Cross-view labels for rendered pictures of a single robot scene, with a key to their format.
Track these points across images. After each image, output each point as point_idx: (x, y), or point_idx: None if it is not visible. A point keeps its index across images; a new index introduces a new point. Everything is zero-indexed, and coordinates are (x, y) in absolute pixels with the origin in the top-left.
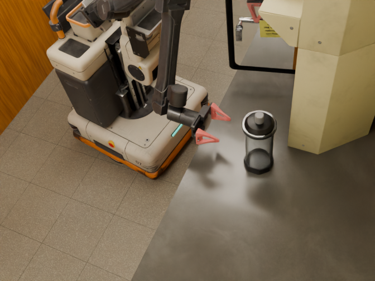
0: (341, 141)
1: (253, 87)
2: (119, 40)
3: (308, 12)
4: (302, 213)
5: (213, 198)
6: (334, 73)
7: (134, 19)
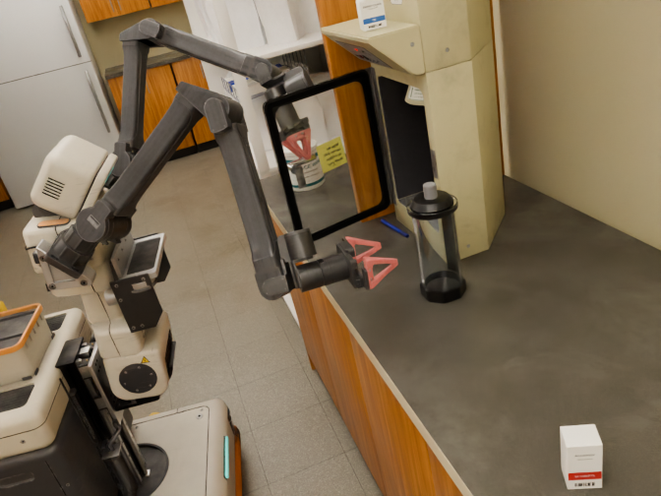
0: (496, 224)
1: None
2: (79, 354)
3: (425, 9)
4: (553, 289)
5: (446, 348)
6: (473, 90)
7: (119, 265)
